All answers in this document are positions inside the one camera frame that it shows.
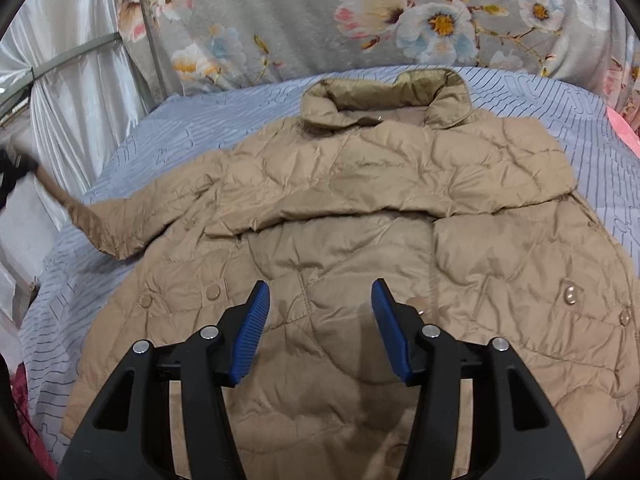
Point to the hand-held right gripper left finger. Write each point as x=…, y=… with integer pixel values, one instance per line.
x=249, y=340

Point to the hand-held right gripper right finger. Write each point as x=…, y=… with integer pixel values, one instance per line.
x=392, y=340

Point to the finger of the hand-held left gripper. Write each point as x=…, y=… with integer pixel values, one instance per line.
x=15, y=175

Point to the tan quilted puffer jacket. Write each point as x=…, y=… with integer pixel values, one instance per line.
x=350, y=200

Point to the grey metal bar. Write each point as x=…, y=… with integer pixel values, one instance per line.
x=75, y=55

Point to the grey striped bed sheet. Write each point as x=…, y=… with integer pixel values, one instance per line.
x=150, y=135

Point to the red patterned cloth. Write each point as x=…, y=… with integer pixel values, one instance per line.
x=32, y=410

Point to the pink cloth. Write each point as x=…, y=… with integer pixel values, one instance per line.
x=625, y=130

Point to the grey floral blanket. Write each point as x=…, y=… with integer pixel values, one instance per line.
x=300, y=20

